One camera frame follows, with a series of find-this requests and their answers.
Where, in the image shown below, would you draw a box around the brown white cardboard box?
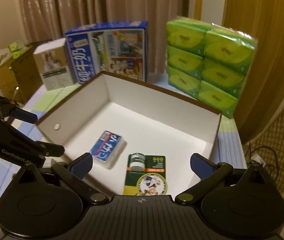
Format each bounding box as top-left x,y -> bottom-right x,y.
37,73 -> 222,196

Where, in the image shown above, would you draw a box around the small white product box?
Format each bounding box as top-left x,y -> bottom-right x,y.
33,38 -> 75,90

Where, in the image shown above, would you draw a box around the green card with small jar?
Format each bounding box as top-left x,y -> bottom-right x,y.
123,153 -> 167,196

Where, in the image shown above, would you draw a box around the brown cardboard boxes stack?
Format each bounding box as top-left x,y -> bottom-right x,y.
0,43 -> 43,104

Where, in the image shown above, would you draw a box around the blue tissue pack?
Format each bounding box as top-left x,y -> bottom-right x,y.
89,131 -> 127,169

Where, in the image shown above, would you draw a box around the blue milk carton box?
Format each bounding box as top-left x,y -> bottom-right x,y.
64,21 -> 149,83

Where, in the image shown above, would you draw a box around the black cables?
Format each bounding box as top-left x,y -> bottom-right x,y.
243,142 -> 283,181

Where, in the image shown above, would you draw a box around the green tissue multipack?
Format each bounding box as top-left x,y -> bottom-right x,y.
166,17 -> 258,118

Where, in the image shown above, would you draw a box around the beige curtain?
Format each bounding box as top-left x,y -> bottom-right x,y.
19,0 -> 189,73

